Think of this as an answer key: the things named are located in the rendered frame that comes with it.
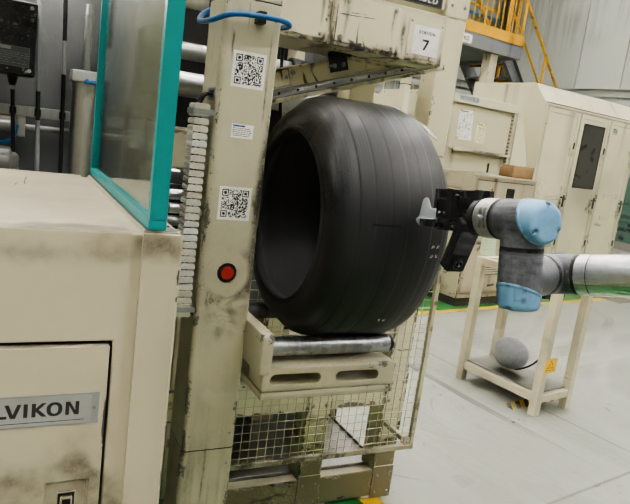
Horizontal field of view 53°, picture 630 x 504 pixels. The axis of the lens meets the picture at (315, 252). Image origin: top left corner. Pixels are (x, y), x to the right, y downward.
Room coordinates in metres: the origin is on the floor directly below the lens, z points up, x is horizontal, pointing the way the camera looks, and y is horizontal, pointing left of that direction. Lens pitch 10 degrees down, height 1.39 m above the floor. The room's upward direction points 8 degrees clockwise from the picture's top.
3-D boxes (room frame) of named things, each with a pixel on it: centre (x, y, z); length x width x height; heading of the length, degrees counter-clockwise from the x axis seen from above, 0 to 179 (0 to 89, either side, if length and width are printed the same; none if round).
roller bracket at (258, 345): (1.51, 0.16, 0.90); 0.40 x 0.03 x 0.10; 27
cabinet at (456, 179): (6.19, -1.56, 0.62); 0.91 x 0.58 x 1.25; 126
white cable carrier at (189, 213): (1.39, 0.28, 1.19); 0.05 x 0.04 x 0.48; 27
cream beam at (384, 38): (1.91, 0.02, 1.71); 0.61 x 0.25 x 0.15; 117
